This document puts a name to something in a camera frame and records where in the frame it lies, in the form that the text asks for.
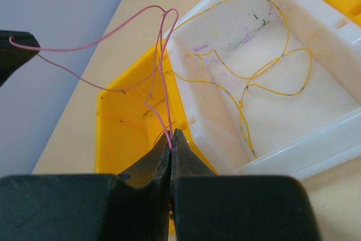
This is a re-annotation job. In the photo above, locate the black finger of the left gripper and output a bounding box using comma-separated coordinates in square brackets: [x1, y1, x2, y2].
[1, 30, 40, 86]

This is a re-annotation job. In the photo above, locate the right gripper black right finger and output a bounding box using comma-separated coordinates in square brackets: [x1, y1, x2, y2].
[170, 129, 322, 240]

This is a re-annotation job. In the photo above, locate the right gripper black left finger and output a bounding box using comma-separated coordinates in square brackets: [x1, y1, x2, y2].
[1, 136, 170, 240]

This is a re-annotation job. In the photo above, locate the pink wire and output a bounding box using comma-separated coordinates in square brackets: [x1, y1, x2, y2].
[8, 5, 180, 151]

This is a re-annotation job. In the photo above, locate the yellow wire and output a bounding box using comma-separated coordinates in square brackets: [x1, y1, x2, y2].
[169, 0, 312, 159]

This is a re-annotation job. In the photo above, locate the near yellow plastic bin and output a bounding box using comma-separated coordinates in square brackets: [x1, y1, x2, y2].
[95, 46, 211, 174]

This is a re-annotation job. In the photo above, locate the white plastic bin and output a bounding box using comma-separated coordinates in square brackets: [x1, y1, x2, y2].
[167, 0, 360, 179]

